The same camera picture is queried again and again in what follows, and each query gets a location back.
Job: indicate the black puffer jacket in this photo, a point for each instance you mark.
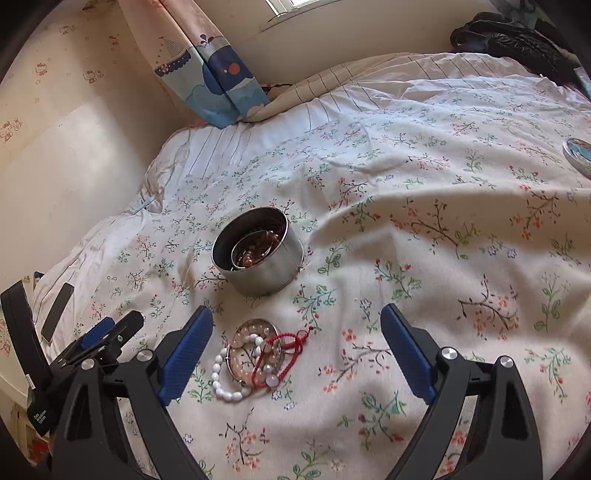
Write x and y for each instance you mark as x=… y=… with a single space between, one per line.
x=512 y=44

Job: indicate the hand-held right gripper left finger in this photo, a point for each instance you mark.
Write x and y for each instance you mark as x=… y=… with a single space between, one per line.
x=184 y=355

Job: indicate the whale print curtain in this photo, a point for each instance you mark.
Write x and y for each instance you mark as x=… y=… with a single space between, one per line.
x=203 y=69

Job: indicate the silver bangle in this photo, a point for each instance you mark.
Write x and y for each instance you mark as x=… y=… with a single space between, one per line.
x=251 y=235
x=258 y=321

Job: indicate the round printed tin lid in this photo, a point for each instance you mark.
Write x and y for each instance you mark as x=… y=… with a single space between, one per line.
x=579 y=154

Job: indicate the window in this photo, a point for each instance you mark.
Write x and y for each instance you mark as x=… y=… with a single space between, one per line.
x=295 y=3

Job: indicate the floral duvet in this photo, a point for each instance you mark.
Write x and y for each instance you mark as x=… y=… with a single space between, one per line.
x=369 y=230

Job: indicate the striped pillow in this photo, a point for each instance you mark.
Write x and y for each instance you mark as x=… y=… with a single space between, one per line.
x=332 y=81

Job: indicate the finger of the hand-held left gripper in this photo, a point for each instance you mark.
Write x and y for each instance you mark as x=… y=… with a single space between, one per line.
x=124 y=326
x=99 y=333

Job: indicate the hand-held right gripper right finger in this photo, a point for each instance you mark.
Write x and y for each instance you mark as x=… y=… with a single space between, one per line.
x=408 y=353

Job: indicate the round metal tin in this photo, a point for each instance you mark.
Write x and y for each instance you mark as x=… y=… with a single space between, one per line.
x=272 y=274

